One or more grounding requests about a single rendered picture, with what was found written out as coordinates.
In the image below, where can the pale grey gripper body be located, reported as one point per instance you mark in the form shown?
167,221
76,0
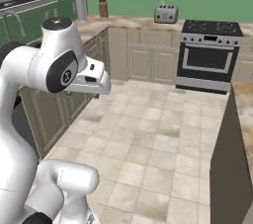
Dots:
95,86

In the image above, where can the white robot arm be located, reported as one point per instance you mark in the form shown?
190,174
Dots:
19,80

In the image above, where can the beige sink cupboard run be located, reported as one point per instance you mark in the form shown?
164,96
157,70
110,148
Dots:
54,116

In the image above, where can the silver sink tap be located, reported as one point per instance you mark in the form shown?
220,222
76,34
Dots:
18,20

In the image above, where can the beige base cupboards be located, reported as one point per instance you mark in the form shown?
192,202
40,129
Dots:
153,58
244,63

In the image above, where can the white paper towel roll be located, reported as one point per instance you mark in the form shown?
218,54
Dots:
81,8

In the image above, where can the brown knife block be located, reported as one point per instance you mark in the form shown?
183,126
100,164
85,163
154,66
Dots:
103,7

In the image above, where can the silver toaster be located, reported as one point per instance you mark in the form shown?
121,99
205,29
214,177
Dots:
166,14

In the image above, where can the black and silver oven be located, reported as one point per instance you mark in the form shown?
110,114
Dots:
207,57

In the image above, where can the dark kitchen island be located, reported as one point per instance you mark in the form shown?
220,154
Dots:
230,168

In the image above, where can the white wall socket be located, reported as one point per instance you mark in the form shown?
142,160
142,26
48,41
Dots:
55,12
46,14

